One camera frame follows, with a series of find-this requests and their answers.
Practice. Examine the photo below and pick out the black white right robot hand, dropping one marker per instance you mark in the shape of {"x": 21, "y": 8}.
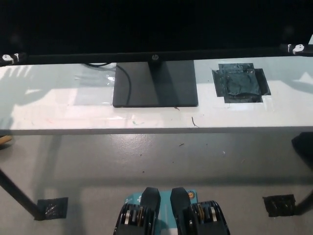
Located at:
{"x": 297, "y": 48}

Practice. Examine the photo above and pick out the black tape patch on table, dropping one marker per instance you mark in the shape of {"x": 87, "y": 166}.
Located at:
{"x": 240, "y": 84}

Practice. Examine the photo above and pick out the black object on floor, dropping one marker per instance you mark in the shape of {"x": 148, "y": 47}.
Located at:
{"x": 303, "y": 148}

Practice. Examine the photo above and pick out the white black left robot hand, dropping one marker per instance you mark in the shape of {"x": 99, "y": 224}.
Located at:
{"x": 9, "y": 58}

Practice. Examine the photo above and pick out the wooden stick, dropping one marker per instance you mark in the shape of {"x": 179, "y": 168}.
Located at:
{"x": 5, "y": 140}

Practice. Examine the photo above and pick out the black floor tape patch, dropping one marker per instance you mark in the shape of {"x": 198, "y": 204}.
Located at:
{"x": 52, "y": 208}
{"x": 278, "y": 205}

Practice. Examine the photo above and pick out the black table leg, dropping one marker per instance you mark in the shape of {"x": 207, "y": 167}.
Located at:
{"x": 305, "y": 204}
{"x": 19, "y": 195}

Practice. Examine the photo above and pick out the black HP computer monitor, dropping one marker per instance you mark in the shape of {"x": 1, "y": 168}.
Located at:
{"x": 156, "y": 24}

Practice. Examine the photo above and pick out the black teal robot body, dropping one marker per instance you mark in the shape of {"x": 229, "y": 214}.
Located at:
{"x": 151, "y": 220}

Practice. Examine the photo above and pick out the clear plastic tape sheet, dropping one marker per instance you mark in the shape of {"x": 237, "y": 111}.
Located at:
{"x": 97, "y": 78}

